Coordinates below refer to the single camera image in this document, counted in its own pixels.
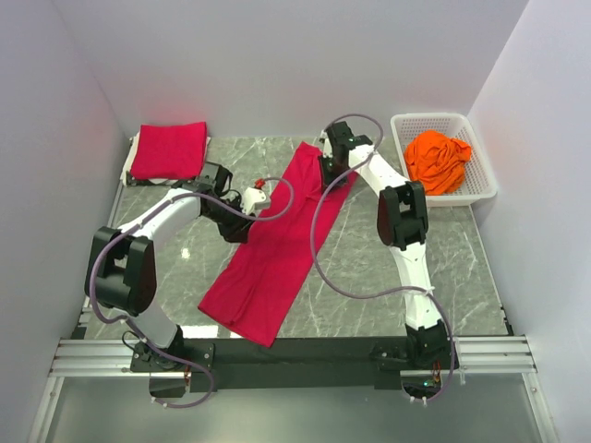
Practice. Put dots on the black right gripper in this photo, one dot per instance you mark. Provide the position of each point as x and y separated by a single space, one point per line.
326 180

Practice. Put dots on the crumpled orange t-shirt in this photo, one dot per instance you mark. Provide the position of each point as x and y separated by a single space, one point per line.
437 161

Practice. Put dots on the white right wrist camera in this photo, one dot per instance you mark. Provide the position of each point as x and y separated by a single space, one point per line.
325 144

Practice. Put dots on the red t-shirt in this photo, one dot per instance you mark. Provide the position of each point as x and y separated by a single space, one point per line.
170 152
254 293

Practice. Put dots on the folded red t-shirt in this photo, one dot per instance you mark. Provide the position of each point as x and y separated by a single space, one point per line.
170 152

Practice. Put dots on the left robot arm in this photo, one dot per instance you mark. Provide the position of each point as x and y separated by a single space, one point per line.
121 280

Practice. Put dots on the white plastic basket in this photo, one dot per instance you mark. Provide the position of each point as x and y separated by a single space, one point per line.
479 182

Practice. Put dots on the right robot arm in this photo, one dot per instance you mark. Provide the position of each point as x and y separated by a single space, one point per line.
402 226

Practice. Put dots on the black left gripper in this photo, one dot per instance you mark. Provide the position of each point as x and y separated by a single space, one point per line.
239 231

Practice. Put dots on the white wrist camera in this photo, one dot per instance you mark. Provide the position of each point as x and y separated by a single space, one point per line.
325 144
255 199

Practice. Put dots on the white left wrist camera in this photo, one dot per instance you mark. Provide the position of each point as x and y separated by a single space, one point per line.
255 199

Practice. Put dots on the aluminium extrusion rail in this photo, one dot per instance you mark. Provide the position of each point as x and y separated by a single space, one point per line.
486 355

